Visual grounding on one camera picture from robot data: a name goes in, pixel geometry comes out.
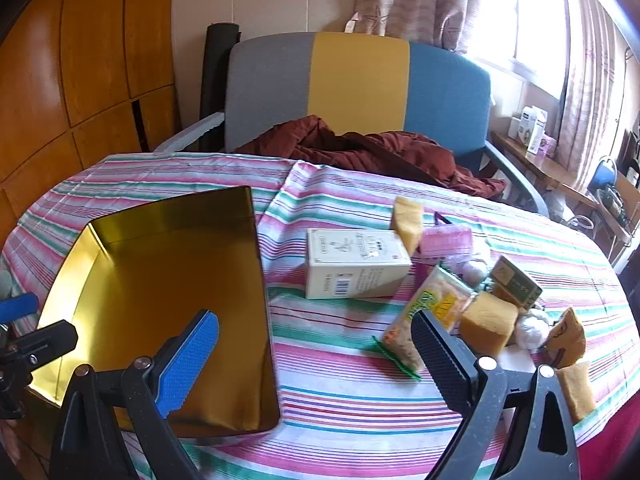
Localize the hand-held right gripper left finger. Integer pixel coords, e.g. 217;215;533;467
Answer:
49;310;221;480

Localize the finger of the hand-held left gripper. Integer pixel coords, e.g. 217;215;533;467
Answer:
0;319;79;421
0;293;40;322

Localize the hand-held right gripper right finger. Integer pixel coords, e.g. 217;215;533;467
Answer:
410;309;582;480

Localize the yellow sponge block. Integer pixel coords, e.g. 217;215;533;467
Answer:
556;361;597;423
390;196;423;257
459;292;519;358

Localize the green yellow snack packet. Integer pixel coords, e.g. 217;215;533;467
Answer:
372;262;478;381

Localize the gold metal tin box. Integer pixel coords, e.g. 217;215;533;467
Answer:
37;186;282;441

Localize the white foam block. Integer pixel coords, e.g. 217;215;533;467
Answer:
500;346;540;376

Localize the white plastic-wrapped bundle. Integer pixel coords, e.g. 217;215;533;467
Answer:
515;309;552;349
440;255;493;287

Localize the small green box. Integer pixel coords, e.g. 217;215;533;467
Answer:
482;254;543;311

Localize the pink hair roller pack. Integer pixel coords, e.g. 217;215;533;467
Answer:
419;225;475;263

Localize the yellow knitted item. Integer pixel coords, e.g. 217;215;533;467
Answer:
545;306;587;370

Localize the white carton box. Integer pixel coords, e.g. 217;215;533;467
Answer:
305;228;413;300

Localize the striped tablecloth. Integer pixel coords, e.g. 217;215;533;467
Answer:
0;152;640;480

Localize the pink quilt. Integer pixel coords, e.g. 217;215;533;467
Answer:
575;385;640;480

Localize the maroon padded jacket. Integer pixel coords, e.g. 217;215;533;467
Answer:
234;115;506;198

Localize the wooden side table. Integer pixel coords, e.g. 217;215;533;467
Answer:
491;130;633;241

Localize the blue round object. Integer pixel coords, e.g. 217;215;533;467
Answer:
592;156;619;193

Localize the tall white carton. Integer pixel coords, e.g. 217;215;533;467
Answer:
520;106;549;155

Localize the wooden wardrobe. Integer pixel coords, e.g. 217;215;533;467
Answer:
0;0;183;233

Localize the brown cardboard box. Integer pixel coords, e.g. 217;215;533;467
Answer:
616;170;640;221

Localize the black rolled mat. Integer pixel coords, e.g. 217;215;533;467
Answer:
199;22;242;126

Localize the grey yellow blue chair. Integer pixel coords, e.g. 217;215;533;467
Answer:
152;31;551;218

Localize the patterned pink curtain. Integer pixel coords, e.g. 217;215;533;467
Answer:
555;0;628;191

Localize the window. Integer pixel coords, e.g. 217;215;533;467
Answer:
465;0;576;98

